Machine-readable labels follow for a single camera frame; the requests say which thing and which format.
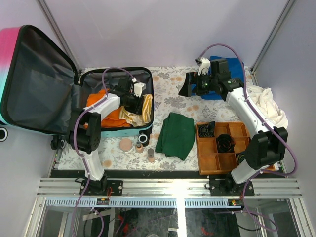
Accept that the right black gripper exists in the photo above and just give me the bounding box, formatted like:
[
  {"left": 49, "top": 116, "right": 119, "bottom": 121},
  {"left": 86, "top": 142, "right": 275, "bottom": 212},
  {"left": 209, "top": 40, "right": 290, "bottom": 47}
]
[{"left": 178, "top": 72, "right": 218, "bottom": 97}]

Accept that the yellow white striped towel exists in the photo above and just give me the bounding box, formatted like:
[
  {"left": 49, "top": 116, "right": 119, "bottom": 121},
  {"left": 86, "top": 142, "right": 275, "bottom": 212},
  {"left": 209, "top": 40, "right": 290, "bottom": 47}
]
[{"left": 119, "top": 94, "right": 153, "bottom": 127}]

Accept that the orange garment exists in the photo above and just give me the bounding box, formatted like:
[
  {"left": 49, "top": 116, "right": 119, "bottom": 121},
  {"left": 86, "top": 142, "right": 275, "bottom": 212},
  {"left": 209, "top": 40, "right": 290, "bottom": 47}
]
[{"left": 86, "top": 89, "right": 131, "bottom": 128}]

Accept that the dark green garment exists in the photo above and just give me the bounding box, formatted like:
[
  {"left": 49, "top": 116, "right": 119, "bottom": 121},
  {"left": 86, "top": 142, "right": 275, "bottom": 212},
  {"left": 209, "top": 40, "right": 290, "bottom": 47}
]
[{"left": 155, "top": 112, "right": 195, "bottom": 160}]

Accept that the blue garment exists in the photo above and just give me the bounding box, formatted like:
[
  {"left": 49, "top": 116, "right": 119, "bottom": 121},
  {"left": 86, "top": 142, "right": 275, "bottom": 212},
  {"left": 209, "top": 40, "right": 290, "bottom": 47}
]
[{"left": 201, "top": 58, "right": 244, "bottom": 100}]

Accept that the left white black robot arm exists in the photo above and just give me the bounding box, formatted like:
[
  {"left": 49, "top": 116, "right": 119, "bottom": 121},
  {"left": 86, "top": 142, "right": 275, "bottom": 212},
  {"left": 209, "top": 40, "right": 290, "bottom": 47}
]
[{"left": 67, "top": 78, "right": 153, "bottom": 195}]

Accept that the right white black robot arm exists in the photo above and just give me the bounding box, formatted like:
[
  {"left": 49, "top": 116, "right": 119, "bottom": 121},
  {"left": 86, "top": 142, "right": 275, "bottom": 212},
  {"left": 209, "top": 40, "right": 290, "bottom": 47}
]
[{"left": 179, "top": 57, "right": 288, "bottom": 195}]

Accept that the round peach compact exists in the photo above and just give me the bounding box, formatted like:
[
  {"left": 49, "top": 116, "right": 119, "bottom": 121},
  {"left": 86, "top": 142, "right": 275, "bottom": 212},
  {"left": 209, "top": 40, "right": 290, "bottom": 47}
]
[{"left": 119, "top": 138, "right": 133, "bottom": 152}]

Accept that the small bottle black cap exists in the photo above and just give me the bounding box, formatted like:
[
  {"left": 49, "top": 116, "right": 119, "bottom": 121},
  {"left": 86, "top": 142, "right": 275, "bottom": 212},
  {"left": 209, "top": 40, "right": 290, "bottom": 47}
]
[{"left": 135, "top": 141, "right": 144, "bottom": 153}]

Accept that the rolled black belt top-left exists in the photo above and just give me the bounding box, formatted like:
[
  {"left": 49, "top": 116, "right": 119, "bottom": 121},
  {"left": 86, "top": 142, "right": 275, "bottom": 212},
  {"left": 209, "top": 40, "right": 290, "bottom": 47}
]
[{"left": 198, "top": 121, "right": 215, "bottom": 138}]

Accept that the small bottle grey cap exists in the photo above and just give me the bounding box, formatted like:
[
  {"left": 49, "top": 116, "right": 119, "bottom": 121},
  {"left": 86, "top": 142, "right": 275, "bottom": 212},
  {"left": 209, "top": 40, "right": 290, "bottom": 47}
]
[{"left": 147, "top": 148, "right": 155, "bottom": 162}]

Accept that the floral patterned table mat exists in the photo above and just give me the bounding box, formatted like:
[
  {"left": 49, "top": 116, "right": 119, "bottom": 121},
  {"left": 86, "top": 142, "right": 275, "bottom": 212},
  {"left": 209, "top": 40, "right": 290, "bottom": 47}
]
[{"left": 57, "top": 65, "right": 282, "bottom": 171}]

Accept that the wooden compartment tray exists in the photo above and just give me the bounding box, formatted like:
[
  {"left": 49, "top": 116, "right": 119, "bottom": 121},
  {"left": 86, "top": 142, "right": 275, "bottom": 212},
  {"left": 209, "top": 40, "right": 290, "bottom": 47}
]
[{"left": 195, "top": 121, "right": 276, "bottom": 175}]

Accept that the rolled black belt centre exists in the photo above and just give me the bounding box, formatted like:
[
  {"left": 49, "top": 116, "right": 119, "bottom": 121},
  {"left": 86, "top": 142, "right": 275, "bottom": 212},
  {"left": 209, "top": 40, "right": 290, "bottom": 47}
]
[{"left": 216, "top": 134, "right": 236, "bottom": 153}]

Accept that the white crumpled garment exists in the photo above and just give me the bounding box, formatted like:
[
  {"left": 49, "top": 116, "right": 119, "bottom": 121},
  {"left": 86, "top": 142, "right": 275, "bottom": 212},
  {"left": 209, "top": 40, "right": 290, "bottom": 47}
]
[{"left": 246, "top": 82, "right": 288, "bottom": 129}]

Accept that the rolled dark belt bottom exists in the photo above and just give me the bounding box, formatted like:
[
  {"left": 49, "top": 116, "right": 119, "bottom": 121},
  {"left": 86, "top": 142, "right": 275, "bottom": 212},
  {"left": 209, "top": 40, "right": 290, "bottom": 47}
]
[{"left": 237, "top": 152, "right": 245, "bottom": 164}]

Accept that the pink teal open suitcase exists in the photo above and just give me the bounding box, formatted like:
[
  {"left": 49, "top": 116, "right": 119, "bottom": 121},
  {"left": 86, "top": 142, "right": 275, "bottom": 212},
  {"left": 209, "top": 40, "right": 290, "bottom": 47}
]
[{"left": 0, "top": 25, "right": 154, "bottom": 150}]

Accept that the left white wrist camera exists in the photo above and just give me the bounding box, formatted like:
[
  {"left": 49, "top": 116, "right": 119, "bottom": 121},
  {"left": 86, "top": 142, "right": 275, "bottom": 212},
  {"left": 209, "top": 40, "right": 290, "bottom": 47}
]
[{"left": 133, "top": 82, "right": 146, "bottom": 97}]

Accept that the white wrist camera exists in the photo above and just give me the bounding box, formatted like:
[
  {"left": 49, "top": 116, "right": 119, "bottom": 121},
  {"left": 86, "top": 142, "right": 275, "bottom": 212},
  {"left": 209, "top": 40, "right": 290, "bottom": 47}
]
[
  {"left": 195, "top": 57, "right": 211, "bottom": 76},
  {"left": 133, "top": 82, "right": 146, "bottom": 97}
]

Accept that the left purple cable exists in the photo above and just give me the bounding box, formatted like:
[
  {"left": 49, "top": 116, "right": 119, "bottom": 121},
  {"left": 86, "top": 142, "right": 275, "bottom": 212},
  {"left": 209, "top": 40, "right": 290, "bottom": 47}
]
[{"left": 68, "top": 67, "right": 137, "bottom": 237}]

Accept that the purple cable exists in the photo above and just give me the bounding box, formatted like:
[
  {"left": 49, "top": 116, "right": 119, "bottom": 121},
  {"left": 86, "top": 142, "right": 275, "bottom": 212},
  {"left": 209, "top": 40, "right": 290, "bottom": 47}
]
[
  {"left": 198, "top": 43, "right": 299, "bottom": 232},
  {"left": 68, "top": 67, "right": 137, "bottom": 237}
]

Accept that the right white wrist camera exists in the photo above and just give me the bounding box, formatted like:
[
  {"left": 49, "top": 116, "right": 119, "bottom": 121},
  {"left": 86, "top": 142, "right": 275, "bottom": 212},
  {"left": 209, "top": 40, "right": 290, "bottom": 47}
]
[{"left": 195, "top": 57, "right": 211, "bottom": 76}]

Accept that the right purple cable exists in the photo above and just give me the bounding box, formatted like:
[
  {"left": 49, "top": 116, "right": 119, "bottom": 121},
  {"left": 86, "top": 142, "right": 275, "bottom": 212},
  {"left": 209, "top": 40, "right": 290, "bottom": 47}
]
[{"left": 198, "top": 43, "right": 299, "bottom": 232}]

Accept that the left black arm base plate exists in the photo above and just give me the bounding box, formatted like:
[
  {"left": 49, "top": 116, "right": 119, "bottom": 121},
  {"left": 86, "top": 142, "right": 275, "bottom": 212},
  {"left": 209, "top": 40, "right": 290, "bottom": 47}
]
[{"left": 83, "top": 180, "right": 123, "bottom": 196}]

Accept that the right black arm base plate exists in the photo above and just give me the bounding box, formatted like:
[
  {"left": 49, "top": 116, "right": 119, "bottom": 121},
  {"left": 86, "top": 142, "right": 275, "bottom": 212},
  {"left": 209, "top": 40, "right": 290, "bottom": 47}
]
[{"left": 209, "top": 179, "right": 245, "bottom": 197}]

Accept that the aluminium rail frame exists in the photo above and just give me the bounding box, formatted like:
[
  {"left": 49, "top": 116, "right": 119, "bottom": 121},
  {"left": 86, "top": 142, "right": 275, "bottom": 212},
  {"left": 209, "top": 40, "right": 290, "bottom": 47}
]
[{"left": 24, "top": 178, "right": 316, "bottom": 237}]

